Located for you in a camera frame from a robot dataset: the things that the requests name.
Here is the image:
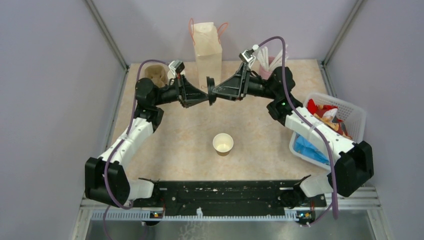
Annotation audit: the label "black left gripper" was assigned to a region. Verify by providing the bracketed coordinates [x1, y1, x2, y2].
[153, 73, 211, 108]

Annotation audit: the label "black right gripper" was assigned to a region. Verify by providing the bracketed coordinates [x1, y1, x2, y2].
[211, 63, 277, 102]

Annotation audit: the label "brown pulp cup carrier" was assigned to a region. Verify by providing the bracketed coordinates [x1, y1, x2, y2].
[144, 64, 167, 88]

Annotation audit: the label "black plastic cup lid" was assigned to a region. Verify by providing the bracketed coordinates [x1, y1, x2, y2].
[206, 76, 217, 106]

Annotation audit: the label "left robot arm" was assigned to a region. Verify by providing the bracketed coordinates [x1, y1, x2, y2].
[84, 74, 211, 209]

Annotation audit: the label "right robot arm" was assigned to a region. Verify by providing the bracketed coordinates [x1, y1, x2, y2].
[206, 63, 374, 206]

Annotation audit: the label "stack of paper cups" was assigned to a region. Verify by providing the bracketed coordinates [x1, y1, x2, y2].
[167, 70, 175, 85]

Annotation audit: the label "pink straw holder cup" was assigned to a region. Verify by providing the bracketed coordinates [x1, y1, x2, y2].
[258, 56, 275, 80]

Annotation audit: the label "white wrapped straws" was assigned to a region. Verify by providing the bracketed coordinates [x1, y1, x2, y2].
[257, 46, 288, 72]

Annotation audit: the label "cream paper gift bag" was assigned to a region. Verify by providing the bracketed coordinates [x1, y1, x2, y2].
[188, 18, 229, 92]

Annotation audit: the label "blue cartoon packet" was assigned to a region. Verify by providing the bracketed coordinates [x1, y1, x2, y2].
[293, 133, 330, 166]

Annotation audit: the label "red snack packet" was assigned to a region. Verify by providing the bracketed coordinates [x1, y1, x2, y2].
[306, 99, 352, 140]

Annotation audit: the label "white plastic basket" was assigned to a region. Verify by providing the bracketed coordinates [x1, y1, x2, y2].
[289, 92, 366, 170]

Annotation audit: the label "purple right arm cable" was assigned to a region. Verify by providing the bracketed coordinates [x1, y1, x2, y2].
[258, 36, 339, 220]

